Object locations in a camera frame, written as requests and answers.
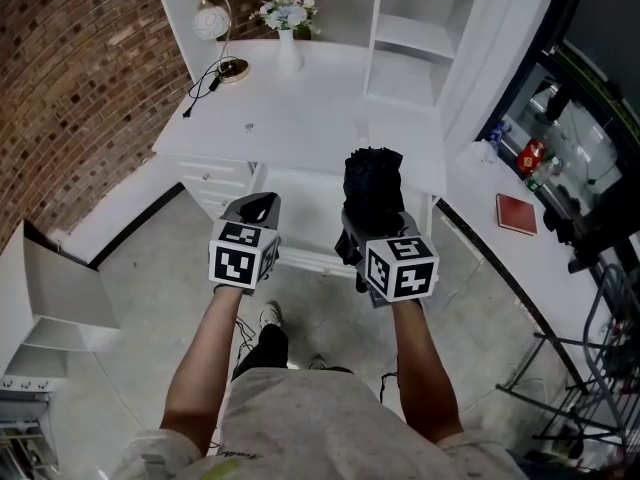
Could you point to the person's grey t-shirt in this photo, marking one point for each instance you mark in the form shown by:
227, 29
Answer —
310, 428

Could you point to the person's left forearm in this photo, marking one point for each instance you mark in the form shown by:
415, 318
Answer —
205, 368

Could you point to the white drawer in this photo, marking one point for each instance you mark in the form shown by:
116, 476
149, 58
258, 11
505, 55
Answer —
300, 203

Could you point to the clear bottle green label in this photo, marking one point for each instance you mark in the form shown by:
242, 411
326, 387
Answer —
542, 174

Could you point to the red book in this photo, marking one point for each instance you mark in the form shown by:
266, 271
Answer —
516, 214

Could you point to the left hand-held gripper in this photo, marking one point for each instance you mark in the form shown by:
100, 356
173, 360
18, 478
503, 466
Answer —
235, 263

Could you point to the white globe desk lamp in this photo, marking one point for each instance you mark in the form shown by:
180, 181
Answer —
210, 20

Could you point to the red drink bottle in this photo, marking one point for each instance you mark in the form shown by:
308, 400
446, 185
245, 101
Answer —
531, 154

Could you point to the person's black trousers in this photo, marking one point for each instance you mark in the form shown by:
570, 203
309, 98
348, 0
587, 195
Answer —
267, 348

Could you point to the person's right forearm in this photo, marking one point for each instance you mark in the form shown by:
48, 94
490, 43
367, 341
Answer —
425, 368

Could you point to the white shelf hutch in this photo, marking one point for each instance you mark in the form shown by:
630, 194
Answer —
415, 28

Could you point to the white cabinet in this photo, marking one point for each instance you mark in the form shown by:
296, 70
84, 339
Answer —
55, 298

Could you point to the pale flower bouquet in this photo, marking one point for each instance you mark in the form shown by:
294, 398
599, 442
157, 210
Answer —
287, 10

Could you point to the clear bottle blue cap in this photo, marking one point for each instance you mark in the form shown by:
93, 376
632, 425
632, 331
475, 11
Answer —
497, 132

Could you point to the person's white right shoe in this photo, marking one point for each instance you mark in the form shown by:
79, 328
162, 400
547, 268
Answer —
318, 362

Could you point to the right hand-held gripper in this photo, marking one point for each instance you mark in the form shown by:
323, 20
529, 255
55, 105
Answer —
405, 268

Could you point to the white desk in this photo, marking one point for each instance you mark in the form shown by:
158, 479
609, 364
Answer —
310, 108

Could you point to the black cloth bundle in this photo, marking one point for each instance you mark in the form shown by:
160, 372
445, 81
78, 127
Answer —
372, 188

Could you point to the black metal rack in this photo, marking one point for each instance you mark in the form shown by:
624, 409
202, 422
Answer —
600, 368

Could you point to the person's white left shoe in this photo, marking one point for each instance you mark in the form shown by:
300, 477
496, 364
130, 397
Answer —
270, 314

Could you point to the person's white shoe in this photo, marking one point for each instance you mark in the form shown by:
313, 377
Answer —
318, 362
270, 314

